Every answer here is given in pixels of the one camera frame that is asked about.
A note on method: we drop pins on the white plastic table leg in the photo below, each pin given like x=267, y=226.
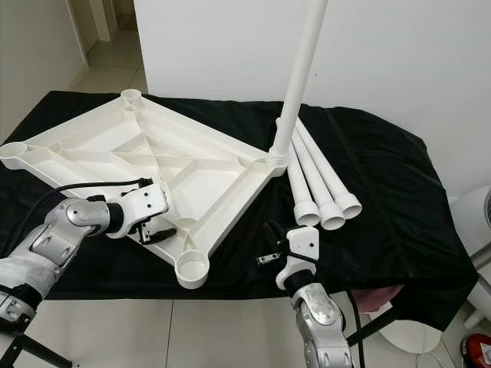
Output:
x=301, y=192
x=299, y=77
x=318, y=188
x=331, y=172

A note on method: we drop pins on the white plastic table top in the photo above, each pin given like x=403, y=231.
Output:
x=161, y=161

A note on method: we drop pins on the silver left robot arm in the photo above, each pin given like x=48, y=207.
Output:
x=61, y=238

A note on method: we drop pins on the pink stool seat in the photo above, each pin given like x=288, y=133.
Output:
x=380, y=295

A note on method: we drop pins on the black metal strut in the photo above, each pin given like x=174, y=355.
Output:
x=380, y=323

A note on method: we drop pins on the black tablecloth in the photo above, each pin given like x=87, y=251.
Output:
x=406, y=253

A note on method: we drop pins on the black tripod leg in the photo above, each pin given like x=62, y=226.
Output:
x=38, y=353

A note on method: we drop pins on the white standing fan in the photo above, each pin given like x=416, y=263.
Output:
x=468, y=222

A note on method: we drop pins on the red round floor object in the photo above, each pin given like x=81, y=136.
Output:
x=477, y=350

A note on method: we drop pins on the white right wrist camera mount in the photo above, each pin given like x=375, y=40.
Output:
x=303, y=244

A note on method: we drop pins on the white door frame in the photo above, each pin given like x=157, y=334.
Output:
x=88, y=19

